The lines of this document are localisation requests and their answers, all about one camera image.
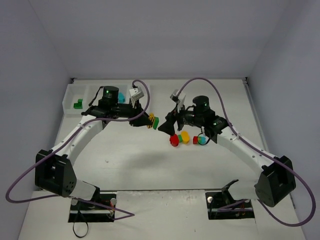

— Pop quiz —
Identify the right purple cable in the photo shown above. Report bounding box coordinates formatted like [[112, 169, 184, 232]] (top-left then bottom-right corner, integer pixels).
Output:
[[178, 76, 315, 227]]

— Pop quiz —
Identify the green stepped lego brick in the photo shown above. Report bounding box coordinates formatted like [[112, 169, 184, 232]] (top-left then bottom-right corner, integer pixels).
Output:
[[73, 98, 83, 110]]

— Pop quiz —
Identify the clear plastic sorting tray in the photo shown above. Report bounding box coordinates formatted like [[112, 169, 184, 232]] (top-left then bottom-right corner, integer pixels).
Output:
[[62, 84, 144, 119]]

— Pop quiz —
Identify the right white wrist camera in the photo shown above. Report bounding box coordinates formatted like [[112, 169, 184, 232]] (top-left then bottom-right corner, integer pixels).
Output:
[[170, 89, 186, 113]]

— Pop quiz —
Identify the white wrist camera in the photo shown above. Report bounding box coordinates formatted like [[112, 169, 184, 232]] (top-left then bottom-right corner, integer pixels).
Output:
[[170, 89, 186, 113], [129, 86, 145, 108]]

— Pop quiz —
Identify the black cable loop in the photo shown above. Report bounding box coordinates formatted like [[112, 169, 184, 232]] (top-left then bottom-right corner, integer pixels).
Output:
[[72, 209, 89, 238]]

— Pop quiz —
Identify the red round lego brick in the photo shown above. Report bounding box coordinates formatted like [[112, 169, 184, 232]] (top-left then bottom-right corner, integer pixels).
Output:
[[169, 134, 180, 147]]

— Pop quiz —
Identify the green lego middle stack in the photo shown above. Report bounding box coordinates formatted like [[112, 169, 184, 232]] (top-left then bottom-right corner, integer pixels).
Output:
[[177, 134, 183, 143]]

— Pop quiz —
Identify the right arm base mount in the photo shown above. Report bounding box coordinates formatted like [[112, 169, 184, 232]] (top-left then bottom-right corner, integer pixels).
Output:
[[205, 191, 255, 220]]

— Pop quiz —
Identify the yellow black striped lego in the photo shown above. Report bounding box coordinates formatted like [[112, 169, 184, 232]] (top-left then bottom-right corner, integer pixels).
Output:
[[147, 113, 155, 129]]

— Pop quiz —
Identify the red lego right stack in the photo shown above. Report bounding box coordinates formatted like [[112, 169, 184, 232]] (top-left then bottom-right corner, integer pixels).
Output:
[[192, 136, 199, 145]]

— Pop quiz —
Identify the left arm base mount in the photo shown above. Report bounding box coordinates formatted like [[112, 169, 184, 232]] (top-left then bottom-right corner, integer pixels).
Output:
[[68, 192, 117, 223]]

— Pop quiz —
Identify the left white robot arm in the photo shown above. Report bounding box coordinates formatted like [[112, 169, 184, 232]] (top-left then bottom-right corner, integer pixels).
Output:
[[34, 86, 152, 202]]

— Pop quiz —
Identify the yellow round lego brick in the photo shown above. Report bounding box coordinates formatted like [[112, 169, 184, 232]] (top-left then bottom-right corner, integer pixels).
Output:
[[180, 131, 190, 144]]

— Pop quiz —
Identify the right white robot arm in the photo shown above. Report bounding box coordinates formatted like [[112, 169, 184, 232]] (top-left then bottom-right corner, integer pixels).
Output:
[[158, 95, 296, 207]]

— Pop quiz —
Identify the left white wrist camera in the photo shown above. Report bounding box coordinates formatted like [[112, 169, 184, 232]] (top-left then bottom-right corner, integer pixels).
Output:
[[129, 86, 145, 108]]

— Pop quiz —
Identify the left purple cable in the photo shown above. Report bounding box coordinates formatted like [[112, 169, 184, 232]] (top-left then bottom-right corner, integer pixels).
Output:
[[5, 79, 151, 222]]

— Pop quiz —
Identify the cyan lego right stack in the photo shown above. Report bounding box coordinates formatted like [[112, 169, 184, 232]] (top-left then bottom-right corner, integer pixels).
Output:
[[198, 136, 207, 145]]

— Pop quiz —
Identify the purple cable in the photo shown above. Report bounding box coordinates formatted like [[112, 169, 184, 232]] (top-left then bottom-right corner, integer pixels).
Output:
[[178, 76, 315, 227], [5, 79, 151, 222]]

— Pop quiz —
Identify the cyan lego brick stack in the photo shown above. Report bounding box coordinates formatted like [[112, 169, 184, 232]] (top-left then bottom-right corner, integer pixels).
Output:
[[118, 92, 126, 104]]

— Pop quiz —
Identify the green lego brick stack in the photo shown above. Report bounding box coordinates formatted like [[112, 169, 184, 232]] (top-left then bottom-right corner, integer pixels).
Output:
[[152, 116, 160, 130]]

